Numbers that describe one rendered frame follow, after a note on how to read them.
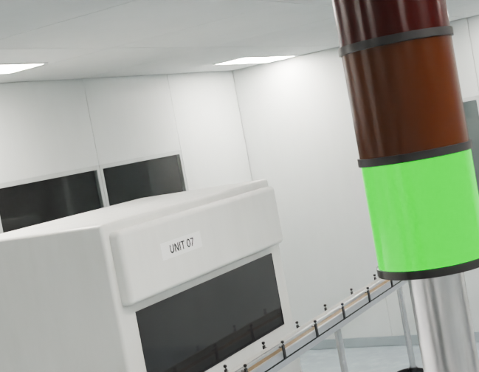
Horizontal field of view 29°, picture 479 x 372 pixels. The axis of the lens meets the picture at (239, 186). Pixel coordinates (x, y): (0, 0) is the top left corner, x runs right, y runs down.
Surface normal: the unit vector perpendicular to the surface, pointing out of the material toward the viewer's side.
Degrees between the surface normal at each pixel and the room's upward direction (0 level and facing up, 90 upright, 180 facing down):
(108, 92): 90
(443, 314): 90
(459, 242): 90
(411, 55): 90
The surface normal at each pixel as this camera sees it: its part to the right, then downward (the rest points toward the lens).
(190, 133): 0.86, -0.13
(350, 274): -0.48, 0.14
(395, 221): -0.67, 0.16
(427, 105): 0.19, 0.02
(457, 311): 0.39, -0.02
